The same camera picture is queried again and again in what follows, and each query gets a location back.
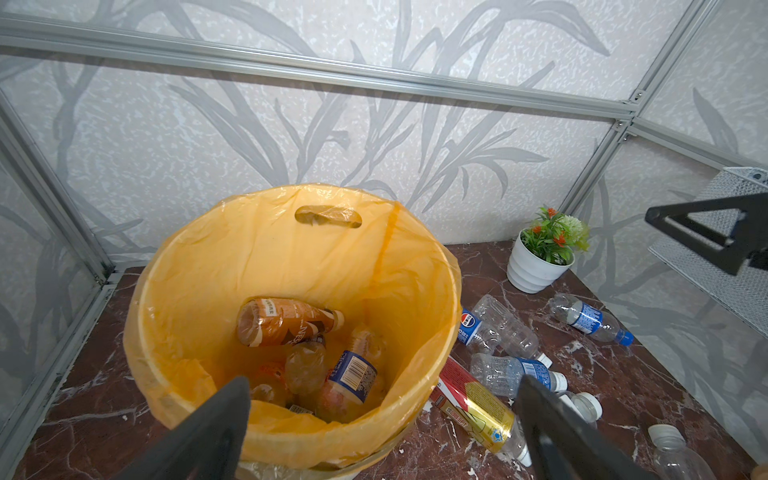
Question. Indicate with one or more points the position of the white pot with plant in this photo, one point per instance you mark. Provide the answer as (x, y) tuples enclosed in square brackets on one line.
[(546, 249)]

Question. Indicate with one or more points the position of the clear ribbed bottle white cap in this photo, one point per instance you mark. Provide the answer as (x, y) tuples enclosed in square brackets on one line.
[(502, 328)]

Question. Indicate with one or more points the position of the red yellow drink can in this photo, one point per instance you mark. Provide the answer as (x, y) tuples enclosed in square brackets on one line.
[(480, 413)]

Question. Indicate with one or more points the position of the brown Nescafe coffee bottle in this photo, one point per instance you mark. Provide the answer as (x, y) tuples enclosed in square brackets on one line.
[(268, 321)]

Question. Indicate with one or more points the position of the small tan round object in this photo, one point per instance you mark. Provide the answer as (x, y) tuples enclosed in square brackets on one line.
[(760, 472)]

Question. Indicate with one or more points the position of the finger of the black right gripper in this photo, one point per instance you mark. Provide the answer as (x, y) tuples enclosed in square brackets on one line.
[(743, 242)]

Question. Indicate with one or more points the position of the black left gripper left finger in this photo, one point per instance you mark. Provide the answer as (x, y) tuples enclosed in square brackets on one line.
[(206, 445)]

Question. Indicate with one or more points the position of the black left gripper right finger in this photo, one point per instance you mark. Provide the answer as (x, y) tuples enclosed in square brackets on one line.
[(562, 445)]

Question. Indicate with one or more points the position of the small clear bottle white cap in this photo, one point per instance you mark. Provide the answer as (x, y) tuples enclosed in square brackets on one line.
[(673, 459)]

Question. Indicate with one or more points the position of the white bin yellow bag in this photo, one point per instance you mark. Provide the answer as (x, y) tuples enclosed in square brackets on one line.
[(336, 308)]

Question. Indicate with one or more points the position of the small Pepsi bottle blue cap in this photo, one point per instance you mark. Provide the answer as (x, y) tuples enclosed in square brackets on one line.
[(476, 335)]

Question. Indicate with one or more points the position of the crushed blue label bottle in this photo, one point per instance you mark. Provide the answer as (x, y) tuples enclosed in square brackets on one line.
[(600, 325)]

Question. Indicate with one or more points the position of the clear bottle blue label white cap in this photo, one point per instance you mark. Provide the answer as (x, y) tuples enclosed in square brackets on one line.
[(502, 376)]

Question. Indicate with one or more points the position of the orange label bottle orange cap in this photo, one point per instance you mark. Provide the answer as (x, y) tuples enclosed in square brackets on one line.
[(269, 385)]

